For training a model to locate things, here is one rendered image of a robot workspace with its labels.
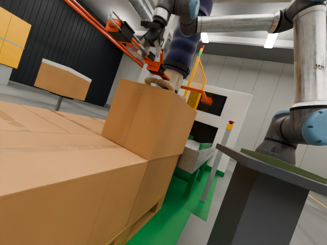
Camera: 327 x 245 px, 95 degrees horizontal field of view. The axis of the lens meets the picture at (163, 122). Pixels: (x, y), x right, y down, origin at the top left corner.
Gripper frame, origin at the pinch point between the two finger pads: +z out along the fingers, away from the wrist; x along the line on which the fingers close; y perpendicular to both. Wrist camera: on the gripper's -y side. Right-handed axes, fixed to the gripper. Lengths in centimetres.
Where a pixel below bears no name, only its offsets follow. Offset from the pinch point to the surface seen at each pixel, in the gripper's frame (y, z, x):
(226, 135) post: 131, 22, -49
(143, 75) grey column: 144, -30, 104
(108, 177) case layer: -20, 56, -19
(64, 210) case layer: -34, 63, -19
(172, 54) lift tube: 30.7, -17.6, 2.1
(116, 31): -22.5, 2.6, -0.7
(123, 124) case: 9.8, 39.9, 5.8
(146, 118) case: 9.3, 32.0, -8.1
